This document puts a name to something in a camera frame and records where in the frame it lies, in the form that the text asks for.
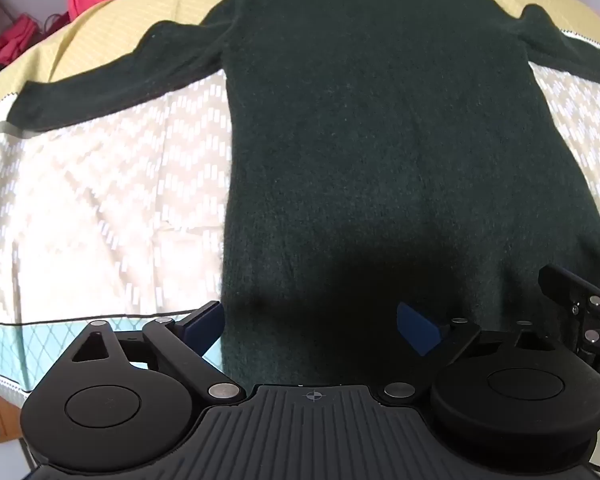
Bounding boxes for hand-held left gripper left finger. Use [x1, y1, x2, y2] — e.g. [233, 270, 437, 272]
[70, 301, 247, 404]

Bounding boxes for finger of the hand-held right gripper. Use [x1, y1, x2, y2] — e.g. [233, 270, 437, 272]
[538, 264, 600, 317]

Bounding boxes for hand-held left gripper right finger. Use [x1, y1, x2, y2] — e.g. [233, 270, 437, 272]
[378, 302, 562, 404]

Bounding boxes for dark green sweater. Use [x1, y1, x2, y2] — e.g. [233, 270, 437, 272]
[6, 0, 600, 387]

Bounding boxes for yellow cream patterned bedsheet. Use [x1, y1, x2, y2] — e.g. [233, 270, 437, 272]
[0, 0, 600, 393]

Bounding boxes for red bag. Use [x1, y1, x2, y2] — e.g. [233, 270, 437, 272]
[0, 14, 48, 77]

